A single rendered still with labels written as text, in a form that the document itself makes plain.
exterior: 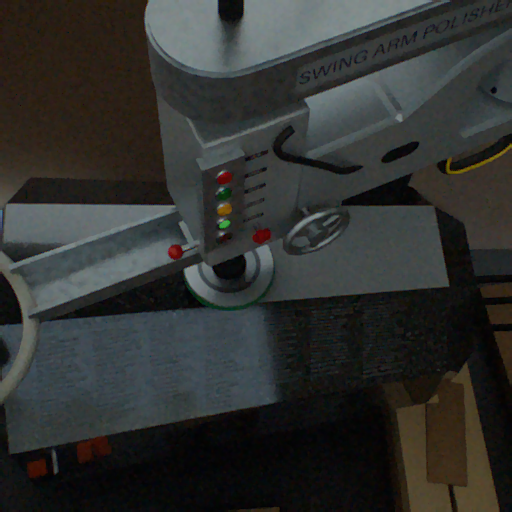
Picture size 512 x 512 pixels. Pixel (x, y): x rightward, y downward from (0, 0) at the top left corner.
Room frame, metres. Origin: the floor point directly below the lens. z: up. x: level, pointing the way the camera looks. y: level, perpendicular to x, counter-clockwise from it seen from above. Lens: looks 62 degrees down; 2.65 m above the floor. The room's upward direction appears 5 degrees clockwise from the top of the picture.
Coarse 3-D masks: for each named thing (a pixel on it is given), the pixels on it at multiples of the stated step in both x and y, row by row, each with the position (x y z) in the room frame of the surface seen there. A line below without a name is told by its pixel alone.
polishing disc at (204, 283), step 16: (256, 256) 0.96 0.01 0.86; (192, 272) 0.91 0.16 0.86; (208, 272) 0.91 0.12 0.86; (256, 272) 0.92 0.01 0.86; (272, 272) 0.92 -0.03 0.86; (192, 288) 0.87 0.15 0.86; (208, 288) 0.87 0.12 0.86; (224, 288) 0.87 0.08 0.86; (240, 288) 0.87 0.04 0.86; (256, 288) 0.88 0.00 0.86; (224, 304) 0.83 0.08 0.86; (240, 304) 0.84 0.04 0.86
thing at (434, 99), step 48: (480, 48) 1.08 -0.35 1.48; (336, 96) 1.04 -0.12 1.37; (384, 96) 1.04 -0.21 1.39; (432, 96) 1.02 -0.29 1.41; (480, 96) 1.19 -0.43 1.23; (336, 144) 0.94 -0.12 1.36; (384, 144) 0.99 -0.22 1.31; (432, 144) 1.05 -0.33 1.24; (480, 144) 1.11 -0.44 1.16; (336, 192) 0.94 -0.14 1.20
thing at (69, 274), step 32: (128, 224) 0.89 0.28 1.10; (160, 224) 0.91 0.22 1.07; (64, 256) 0.81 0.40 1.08; (96, 256) 0.83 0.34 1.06; (128, 256) 0.83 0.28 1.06; (160, 256) 0.84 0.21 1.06; (192, 256) 0.83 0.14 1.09; (32, 288) 0.74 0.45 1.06; (64, 288) 0.75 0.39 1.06; (96, 288) 0.73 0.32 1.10; (128, 288) 0.76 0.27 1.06
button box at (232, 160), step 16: (208, 160) 0.79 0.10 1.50; (224, 160) 0.79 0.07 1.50; (240, 160) 0.81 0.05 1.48; (208, 176) 0.78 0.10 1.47; (240, 176) 0.81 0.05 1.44; (208, 192) 0.78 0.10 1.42; (240, 192) 0.81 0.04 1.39; (208, 208) 0.78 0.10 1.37; (240, 208) 0.81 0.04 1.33; (208, 224) 0.78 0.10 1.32; (240, 224) 0.81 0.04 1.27; (208, 240) 0.77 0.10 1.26
